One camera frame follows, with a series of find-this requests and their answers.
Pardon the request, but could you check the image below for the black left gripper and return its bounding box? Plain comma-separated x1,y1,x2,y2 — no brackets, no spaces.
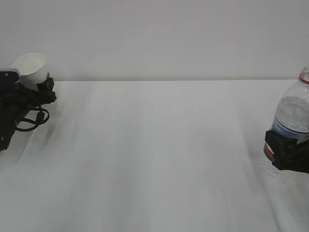
0,75,56,151

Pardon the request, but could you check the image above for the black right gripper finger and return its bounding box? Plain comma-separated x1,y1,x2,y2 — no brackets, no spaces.
265,130,309,173

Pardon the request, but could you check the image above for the white paper cup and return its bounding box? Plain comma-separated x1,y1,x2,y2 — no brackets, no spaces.
12,53,49,90

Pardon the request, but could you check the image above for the clear plastic water bottle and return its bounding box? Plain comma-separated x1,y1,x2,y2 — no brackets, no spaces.
269,67,309,143

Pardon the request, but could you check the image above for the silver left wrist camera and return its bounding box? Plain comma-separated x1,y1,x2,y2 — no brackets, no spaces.
0,69,20,77

